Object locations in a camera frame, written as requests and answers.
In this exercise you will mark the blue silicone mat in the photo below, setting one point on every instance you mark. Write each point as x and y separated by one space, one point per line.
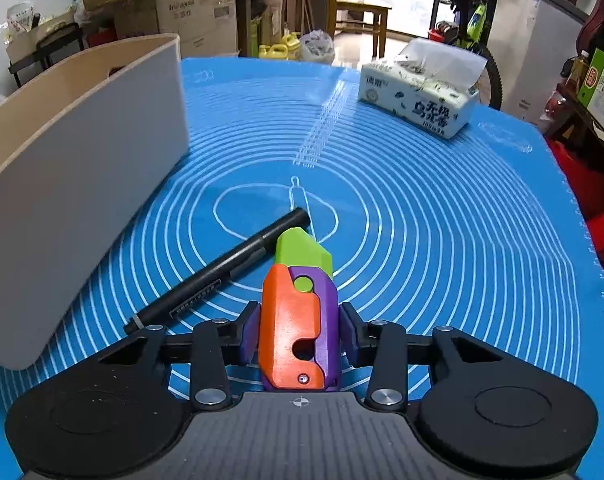
432 240

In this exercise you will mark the red plastic crate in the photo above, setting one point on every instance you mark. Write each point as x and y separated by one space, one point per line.
577 175

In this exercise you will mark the beige storage bin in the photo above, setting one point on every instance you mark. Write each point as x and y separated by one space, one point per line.
82 170

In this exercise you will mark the black marker pen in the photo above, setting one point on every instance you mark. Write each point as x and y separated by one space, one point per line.
222 270

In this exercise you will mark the green black bicycle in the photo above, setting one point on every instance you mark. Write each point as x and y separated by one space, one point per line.
474 25

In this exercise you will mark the grey plastic bag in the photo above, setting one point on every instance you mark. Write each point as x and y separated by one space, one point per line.
316 47

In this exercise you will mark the orange purple green toy knife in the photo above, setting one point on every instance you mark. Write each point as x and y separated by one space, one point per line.
292 320

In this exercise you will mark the small brown cardboard box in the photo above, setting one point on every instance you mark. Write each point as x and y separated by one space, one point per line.
134 15

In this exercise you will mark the white tissue pack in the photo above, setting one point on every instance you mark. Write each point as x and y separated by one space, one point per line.
417 95

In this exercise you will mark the orange drink bottle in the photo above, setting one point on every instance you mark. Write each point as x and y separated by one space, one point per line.
576 72

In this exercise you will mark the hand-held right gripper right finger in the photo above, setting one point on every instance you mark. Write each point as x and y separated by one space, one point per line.
347 340

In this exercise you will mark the green carton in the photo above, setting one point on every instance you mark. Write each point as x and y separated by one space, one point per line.
602 85

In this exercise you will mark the large printed cardboard box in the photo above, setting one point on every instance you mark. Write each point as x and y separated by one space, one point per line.
197 15

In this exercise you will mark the yellow detergent bottle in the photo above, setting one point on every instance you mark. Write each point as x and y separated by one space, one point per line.
291 46
271 51

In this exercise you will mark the white snack bag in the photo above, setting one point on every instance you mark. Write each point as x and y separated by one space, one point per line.
21 17

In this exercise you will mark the open cardboard box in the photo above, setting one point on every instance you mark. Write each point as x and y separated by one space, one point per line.
42 35

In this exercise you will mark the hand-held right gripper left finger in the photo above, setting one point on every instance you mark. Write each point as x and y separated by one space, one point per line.
251 340

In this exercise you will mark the white chest freezer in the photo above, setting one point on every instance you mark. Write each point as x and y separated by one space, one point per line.
532 45

